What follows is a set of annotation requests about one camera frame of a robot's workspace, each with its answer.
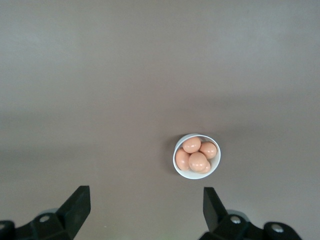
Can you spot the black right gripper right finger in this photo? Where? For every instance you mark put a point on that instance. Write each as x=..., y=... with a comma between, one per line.
x=213, y=212

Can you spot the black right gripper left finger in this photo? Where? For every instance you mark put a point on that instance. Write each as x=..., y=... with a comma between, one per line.
x=75, y=210

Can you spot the brown egg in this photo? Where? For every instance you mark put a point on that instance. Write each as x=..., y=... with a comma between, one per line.
x=208, y=167
x=197, y=162
x=191, y=145
x=208, y=150
x=182, y=159

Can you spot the white round bowl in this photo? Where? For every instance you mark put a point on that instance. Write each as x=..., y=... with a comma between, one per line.
x=191, y=175

